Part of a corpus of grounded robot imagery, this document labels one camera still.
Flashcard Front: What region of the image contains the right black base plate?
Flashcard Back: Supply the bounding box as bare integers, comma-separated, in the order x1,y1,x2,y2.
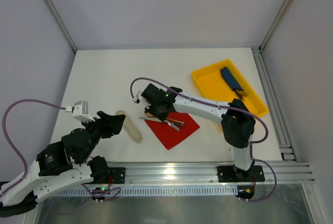
216,165,265,182

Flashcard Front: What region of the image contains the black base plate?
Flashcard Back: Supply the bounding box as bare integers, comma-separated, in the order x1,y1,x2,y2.
216,165,265,182
109,167,126,184

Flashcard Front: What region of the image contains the slotted cable duct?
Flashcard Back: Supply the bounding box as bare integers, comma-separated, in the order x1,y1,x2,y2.
38,184,238,201

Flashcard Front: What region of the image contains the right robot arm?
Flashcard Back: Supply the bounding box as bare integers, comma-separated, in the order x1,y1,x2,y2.
140,84,255,181

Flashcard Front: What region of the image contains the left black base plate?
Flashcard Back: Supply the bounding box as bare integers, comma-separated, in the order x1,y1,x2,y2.
109,167,126,184

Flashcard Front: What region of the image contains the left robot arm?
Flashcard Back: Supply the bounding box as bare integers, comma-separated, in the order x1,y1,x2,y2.
1,111,125,218

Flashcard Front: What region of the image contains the aluminium mounting rail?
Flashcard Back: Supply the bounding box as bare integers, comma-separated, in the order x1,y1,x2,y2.
108,162,315,186

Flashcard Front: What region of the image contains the left controller board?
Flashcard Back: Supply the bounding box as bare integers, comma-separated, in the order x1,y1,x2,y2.
92,187,110,204

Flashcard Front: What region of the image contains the left aluminium frame post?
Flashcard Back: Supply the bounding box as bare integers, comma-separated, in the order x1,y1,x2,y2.
43,0,78,54

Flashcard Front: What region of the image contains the right aluminium frame post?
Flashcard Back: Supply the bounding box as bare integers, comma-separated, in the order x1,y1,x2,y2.
259,0,294,52

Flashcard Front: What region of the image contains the gold spoon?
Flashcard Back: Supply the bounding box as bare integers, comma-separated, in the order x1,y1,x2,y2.
145,112,185,126

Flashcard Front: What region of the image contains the controller board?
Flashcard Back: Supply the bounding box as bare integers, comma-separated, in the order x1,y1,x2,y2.
236,185,255,202
92,187,110,204

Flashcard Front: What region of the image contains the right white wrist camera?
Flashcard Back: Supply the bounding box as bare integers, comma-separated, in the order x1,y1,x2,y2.
132,91,142,104

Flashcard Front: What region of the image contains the aluminium frame post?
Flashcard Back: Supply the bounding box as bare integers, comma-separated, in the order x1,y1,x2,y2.
259,0,294,52
43,0,78,54

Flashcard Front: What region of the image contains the red paper napkin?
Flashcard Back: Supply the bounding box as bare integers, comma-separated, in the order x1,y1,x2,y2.
144,112,200,150

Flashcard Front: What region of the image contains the steak knife patterned handle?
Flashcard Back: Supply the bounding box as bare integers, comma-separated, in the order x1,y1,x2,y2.
139,117,185,126

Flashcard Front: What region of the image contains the right controller board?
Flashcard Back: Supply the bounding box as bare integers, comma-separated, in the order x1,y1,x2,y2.
236,185,255,202

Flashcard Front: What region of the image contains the right side aluminium rail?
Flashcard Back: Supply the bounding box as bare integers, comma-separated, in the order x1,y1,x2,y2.
251,47,298,163

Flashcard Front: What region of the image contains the yellow plastic bin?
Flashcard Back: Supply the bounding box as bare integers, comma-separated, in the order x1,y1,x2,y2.
190,59,268,120

